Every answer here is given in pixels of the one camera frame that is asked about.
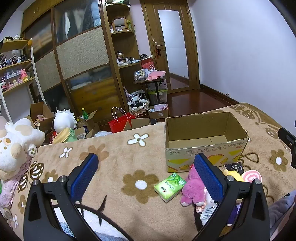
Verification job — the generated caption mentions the person's grey clothing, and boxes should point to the person's grey clothing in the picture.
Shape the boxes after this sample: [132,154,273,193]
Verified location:
[268,190,296,241]

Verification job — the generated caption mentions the large white cat plush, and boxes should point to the large white cat plush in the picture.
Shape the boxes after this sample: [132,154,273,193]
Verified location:
[0,117,45,180]

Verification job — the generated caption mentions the pink bear plush toy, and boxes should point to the pink bear plush toy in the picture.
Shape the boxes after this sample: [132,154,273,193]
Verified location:
[180,164,210,207]

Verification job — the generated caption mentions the wooden display shelf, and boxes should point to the wooden display shelf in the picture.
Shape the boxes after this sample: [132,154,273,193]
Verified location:
[0,38,47,116]

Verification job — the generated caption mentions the wicker basket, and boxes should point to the wicker basket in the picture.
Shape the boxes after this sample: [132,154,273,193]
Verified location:
[128,101,150,116]

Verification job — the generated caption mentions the red paper bag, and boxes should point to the red paper bag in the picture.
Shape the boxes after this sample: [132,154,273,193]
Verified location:
[108,107,136,133]

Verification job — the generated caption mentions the red box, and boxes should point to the red box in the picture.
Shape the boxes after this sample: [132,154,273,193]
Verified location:
[141,57,156,70]

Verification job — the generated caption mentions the tall open cardboard box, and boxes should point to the tall open cardboard box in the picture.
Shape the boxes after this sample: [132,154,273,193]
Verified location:
[28,101,56,137]

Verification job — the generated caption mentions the wooden corner shelf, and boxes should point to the wooden corner shelf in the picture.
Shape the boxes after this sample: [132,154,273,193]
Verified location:
[104,3,143,116]

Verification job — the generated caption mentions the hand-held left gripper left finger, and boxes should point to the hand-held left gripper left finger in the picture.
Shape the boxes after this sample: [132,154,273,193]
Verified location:
[23,152,100,241]

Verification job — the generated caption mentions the green tissue pack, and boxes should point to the green tissue pack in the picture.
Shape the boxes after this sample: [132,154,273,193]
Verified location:
[154,173,187,203]

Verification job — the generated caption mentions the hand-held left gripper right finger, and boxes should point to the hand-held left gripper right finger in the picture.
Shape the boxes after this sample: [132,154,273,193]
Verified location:
[193,152,271,241]

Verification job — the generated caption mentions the small cardboard box pink contents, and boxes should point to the small cardboard box pink contents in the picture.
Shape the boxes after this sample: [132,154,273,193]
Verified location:
[148,104,170,120]

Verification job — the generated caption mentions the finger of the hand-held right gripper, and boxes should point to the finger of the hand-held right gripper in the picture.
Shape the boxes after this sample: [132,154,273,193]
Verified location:
[278,127,296,168]

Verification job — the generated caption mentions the flat cardboard box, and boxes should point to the flat cardboard box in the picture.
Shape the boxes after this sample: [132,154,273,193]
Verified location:
[124,118,151,131]

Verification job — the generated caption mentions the wooden door with glass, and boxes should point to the wooden door with glass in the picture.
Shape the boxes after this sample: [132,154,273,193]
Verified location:
[141,0,200,93]

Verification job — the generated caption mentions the cardboard box yellow print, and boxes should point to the cardboard box yellow print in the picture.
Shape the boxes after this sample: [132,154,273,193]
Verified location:
[164,112,250,173]

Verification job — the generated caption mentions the small side table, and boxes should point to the small side table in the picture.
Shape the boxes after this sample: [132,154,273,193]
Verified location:
[133,76,167,102]

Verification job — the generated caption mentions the wooden wardrobe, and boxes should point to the wooden wardrobe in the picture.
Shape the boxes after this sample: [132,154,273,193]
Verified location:
[21,0,123,126]

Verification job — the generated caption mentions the pink swirl lollipop plush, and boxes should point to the pink swirl lollipop plush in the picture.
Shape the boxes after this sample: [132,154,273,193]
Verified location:
[242,170,262,183]

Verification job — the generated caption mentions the low open cardboard box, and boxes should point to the low open cardboard box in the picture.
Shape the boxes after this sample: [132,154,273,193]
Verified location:
[75,110,100,139]

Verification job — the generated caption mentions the yellow round toy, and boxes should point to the yellow round toy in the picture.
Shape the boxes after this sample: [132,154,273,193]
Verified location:
[53,127,70,144]

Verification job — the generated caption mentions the black and white cloth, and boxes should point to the black and white cloth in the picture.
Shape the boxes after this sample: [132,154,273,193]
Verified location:
[127,89,148,105]

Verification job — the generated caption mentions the pink floral cloth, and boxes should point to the pink floral cloth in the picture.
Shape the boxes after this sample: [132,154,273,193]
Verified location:
[0,160,31,209]

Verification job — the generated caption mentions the row of small figurines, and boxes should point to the row of small figurines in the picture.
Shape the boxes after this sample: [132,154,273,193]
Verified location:
[0,53,30,68]

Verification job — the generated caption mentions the yellow plush toy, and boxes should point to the yellow plush toy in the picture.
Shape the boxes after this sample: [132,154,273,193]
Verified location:
[222,169,244,182]

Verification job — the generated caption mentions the black packet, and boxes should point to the black packet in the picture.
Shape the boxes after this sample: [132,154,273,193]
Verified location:
[224,163,245,174]

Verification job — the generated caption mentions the brown floral blanket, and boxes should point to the brown floral blanket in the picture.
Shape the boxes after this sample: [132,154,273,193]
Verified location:
[0,103,296,241]

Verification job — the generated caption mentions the clear storage bin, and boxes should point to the clear storage bin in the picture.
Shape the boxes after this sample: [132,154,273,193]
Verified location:
[147,80,168,105]

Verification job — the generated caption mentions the white-haired purple plush doll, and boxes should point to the white-haired purple plush doll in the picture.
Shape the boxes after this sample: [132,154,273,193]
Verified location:
[227,203,242,227]

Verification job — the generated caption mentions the white round plush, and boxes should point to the white round plush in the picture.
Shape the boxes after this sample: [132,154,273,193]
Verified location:
[54,109,77,135]

